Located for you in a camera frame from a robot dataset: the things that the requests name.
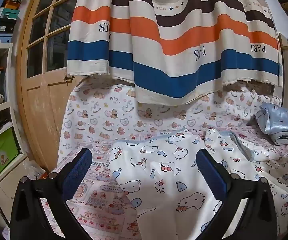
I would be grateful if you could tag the bear-print bed sheet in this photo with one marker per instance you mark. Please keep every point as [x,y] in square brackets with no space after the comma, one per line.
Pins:
[96,115]

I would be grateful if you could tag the clear plastic bag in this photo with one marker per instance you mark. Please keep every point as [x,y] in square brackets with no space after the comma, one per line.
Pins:
[33,171]

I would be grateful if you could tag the folded light blue blanket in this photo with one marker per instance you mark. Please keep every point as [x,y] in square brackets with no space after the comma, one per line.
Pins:
[279,120]

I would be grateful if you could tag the white cat-print pants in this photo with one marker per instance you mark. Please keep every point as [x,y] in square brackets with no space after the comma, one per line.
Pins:
[164,160]

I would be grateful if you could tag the stack of storage boxes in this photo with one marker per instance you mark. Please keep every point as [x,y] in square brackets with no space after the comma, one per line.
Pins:
[1,25]

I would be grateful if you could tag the brass door latch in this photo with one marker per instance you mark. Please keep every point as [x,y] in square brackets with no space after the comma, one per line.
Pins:
[68,78]

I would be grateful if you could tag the striped curtain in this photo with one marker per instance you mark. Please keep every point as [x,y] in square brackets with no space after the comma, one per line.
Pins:
[174,30]

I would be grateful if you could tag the wooden door with glass panes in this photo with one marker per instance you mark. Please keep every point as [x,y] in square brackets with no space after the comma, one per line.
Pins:
[48,105]

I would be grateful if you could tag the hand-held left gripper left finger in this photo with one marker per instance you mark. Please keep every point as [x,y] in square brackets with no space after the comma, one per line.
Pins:
[77,170]

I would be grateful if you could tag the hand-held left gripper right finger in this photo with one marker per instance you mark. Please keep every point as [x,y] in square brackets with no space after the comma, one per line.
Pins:
[210,177]

